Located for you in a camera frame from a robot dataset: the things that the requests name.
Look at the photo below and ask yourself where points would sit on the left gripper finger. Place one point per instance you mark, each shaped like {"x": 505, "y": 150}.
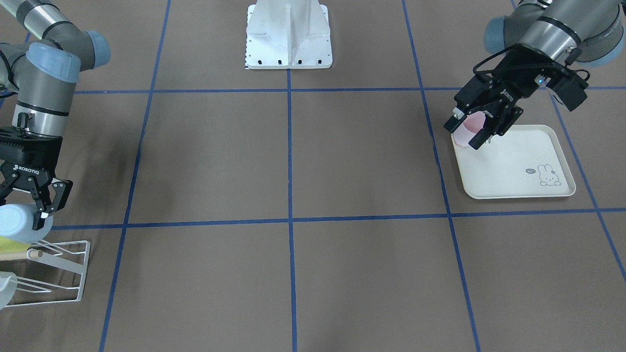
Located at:
{"x": 481, "y": 137}
{"x": 455, "y": 121}

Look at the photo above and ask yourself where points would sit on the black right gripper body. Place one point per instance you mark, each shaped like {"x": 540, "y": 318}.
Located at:
{"x": 27, "y": 168}

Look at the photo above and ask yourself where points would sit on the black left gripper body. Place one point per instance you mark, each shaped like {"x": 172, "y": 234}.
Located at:
{"x": 503, "y": 83}

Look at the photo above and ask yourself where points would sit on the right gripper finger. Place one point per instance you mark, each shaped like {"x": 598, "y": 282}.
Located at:
{"x": 41, "y": 217}

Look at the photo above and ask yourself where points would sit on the pink plastic cup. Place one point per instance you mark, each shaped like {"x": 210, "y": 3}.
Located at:
{"x": 472, "y": 124}

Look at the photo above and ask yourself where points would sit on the blue plastic cup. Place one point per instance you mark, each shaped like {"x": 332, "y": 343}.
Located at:
{"x": 16, "y": 223}

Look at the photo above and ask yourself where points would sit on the yellow plastic cup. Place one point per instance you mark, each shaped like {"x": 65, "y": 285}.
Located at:
{"x": 10, "y": 246}

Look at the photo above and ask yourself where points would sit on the grey plastic cup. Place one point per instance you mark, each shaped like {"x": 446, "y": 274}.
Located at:
{"x": 8, "y": 286}

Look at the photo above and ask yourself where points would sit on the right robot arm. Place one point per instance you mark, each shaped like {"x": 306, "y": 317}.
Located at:
{"x": 43, "y": 75}

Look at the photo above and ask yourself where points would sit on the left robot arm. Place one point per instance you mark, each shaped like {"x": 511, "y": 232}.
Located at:
{"x": 549, "y": 43}

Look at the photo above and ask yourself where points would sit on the cream serving tray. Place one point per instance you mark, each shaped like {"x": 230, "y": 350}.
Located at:
{"x": 527, "y": 162}

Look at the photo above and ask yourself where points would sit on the white wire cup rack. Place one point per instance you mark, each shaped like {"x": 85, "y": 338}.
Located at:
{"x": 62, "y": 267}

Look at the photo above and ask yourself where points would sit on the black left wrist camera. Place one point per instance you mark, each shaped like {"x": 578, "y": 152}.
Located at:
{"x": 569, "y": 89}

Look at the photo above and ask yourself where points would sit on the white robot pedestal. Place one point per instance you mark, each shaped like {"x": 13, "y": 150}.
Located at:
{"x": 288, "y": 34}

